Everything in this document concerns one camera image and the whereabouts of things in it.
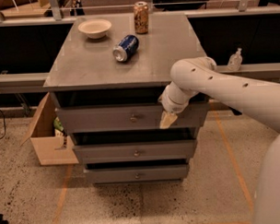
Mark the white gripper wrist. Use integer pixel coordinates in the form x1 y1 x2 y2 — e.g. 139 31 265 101
158 82 197 130

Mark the grey top drawer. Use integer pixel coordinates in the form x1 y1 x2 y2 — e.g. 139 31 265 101
56 103 208 134

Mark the grey drawer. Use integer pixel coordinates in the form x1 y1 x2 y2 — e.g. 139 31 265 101
56 103 208 134
73 139 197 164
84 164 189 183

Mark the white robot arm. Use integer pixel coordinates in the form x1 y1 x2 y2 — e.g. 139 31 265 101
159 57 280 224

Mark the grey bottom drawer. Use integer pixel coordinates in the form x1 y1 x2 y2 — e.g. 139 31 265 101
84 164 189 183

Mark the grey drawer cabinet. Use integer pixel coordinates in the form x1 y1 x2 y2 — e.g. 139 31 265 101
45 13 208 172

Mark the grey middle drawer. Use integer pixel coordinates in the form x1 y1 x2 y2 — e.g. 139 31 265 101
73 139 197 164

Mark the open cardboard box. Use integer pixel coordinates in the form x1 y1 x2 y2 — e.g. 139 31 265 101
20 94 78 165

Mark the blue soda can lying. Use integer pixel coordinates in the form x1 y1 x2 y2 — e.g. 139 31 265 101
113 35 139 62

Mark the clear sanitizer pump bottle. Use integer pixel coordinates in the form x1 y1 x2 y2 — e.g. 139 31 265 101
227 48 242 71

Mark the green packet in box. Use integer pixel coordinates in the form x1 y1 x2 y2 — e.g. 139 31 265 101
52 118 64 136

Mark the gold upright drink can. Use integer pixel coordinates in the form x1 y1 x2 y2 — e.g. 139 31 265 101
134 1 149 34

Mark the white ceramic bowl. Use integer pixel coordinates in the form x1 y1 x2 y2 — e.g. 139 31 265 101
78 19 112 40

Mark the grey metal railing beam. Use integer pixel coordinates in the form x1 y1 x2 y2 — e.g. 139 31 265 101
0 63 280 94

